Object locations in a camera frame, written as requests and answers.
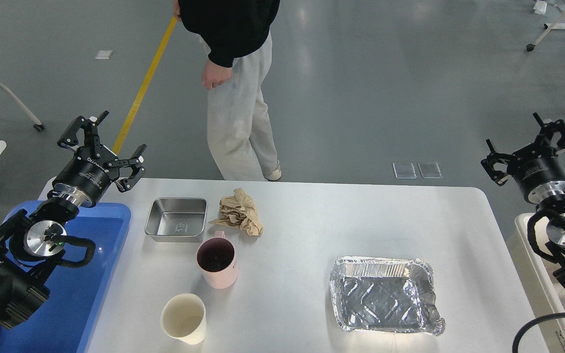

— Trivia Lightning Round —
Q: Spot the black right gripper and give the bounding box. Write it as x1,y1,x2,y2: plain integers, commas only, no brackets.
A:
481,112,565,204

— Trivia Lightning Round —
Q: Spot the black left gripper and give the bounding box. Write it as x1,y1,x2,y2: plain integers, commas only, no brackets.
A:
53,110,147,207

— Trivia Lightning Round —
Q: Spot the stainless steel square tray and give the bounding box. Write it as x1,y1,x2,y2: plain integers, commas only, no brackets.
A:
144,198,207,243

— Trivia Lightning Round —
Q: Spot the pink mug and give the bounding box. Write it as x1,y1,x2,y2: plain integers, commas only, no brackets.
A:
196,230,238,290

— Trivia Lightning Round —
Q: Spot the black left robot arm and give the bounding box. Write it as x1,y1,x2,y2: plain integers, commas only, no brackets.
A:
0,111,146,329

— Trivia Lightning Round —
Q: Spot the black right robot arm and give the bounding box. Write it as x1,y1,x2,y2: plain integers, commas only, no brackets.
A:
481,113,565,289

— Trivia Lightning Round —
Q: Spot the white plastic bin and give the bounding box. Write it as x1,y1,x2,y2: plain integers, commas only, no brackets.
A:
505,213,565,353

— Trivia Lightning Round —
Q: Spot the crumpled brown paper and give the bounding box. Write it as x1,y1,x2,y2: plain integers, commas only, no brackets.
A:
208,188,264,236

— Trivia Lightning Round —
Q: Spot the person in grey trousers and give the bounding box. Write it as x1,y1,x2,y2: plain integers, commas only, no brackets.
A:
173,0,281,181

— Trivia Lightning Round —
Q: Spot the blue plastic tray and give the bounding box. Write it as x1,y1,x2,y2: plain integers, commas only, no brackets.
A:
0,201,131,353

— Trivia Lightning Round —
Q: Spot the cream paper cup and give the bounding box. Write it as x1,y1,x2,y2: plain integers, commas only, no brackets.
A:
160,293,207,346

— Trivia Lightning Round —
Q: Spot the aluminium foil tray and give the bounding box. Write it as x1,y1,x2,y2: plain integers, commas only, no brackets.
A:
329,255,446,336

